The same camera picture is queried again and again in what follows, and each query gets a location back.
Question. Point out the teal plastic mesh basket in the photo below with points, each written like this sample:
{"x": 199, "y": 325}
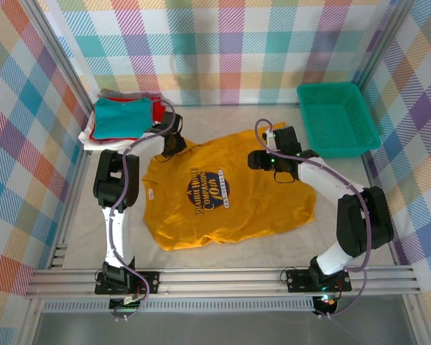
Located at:
{"x": 337, "y": 122}

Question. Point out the teal folded t-shirt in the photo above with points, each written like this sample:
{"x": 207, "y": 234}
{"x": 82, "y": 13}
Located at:
{"x": 122, "y": 118}

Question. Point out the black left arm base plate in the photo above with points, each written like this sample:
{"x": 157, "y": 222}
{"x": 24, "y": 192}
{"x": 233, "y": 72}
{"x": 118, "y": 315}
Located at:
{"x": 151, "y": 282}

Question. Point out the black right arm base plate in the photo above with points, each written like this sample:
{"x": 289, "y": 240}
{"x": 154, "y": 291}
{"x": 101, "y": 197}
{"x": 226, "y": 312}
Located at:
{"x": 298, "y": 280}

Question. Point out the grey folded t-shirt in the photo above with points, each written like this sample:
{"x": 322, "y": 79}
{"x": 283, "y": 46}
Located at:
{"x": 129, "y": 95}

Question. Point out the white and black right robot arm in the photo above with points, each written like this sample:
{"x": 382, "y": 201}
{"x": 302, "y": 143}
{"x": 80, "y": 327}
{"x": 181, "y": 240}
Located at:
{"x": 323, "y": 179}

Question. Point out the aluminium frame post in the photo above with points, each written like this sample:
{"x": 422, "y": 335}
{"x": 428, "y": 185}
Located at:
{"x": 62, "y": 54}
{"x": 384, "y": 43}

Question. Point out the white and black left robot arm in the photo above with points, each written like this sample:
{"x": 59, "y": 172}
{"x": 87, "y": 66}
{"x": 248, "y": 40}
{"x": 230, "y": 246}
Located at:
{"x": 116, "y": 230}

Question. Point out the long aluminium frame rail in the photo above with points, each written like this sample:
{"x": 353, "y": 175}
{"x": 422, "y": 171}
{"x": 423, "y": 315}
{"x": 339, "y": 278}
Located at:
{"x": 219, "y": 282}

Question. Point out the yellow printed t-shirt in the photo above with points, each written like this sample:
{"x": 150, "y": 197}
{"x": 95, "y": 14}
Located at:
{"x": 208, "y": 223}

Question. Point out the white folded t-shirt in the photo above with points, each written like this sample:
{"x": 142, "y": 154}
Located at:
{"x": 104, "y": 145}

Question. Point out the stack of folded clothes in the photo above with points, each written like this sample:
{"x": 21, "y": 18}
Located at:
{"x": 158, "y": 109}

